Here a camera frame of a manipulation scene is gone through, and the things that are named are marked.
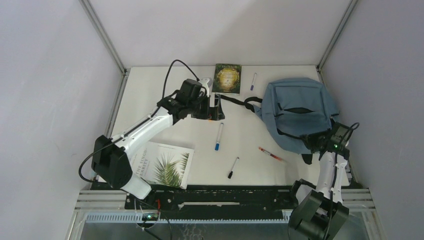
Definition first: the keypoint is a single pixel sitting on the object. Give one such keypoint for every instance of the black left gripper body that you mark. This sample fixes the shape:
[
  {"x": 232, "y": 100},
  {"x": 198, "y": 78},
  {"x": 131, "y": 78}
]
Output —
[{"x": 196, "y": 106}]

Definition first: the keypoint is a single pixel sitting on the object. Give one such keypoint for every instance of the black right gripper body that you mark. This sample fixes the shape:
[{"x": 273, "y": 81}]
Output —
[{"x": 314, "y": 140}]

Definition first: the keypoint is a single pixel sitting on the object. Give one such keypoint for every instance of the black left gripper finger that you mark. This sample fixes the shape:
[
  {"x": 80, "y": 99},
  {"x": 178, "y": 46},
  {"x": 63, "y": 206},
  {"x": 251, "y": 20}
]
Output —
[
  {"x": 207, "y": 111},
  {"x": 218, "y": 111}
]

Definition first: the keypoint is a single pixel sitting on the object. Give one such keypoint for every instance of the white marker purple cap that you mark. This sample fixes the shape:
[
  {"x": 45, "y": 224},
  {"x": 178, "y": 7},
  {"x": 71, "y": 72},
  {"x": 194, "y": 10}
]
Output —
[{"x": 253, "y": 81}]

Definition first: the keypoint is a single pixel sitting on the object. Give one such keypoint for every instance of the blue student backpack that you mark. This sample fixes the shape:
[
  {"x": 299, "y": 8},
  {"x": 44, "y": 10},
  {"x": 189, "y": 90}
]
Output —
[{"x": 298, "y": 113}]

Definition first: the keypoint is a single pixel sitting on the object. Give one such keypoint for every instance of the white palm leaf book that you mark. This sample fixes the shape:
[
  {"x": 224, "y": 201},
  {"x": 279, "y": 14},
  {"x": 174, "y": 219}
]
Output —
[{"x": 163, "y": 164}]

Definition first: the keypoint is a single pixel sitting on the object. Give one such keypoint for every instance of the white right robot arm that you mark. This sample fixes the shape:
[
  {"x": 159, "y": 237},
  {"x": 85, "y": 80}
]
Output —
[{"x": 320, "y": 213}]

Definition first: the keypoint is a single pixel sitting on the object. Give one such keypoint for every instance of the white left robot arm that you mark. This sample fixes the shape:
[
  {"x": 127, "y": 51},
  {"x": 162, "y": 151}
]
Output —
[{"x": 111, "y": 156}]

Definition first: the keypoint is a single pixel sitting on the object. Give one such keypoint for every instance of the white marker blue cap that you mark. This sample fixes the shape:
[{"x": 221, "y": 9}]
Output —
[{"x": 219, "y": 136}]

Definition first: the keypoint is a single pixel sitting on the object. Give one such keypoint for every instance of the dark green forest book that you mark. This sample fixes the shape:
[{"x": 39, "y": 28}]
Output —
[{"x": 227, "y": 79}]

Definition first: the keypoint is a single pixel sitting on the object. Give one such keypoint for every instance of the white marker black cap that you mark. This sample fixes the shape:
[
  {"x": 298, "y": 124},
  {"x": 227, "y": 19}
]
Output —
[{"x": 231, "y": 172}]

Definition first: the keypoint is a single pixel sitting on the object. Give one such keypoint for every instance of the red clear pen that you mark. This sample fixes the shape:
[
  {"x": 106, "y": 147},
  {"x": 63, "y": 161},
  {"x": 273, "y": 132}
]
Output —
[{"x": 271, "y": 154}]

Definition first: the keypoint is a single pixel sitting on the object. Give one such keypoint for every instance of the right aluminium corner post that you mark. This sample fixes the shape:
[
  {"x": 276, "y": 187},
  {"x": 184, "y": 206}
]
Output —
[{"x": 337, "y": 33}]

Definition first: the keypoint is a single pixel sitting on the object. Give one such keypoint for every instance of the aluminium corner post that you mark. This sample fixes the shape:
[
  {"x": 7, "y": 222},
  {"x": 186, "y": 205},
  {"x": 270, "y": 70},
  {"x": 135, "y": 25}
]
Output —
[
  {"x": 103, "y": 35},
  {"x": 337, "y": 33}
]

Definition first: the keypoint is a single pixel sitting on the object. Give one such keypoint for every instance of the left aluminium corner post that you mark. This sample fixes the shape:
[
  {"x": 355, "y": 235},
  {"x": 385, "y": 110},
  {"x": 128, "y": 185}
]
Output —
[{"x": 103, "y": 35}]

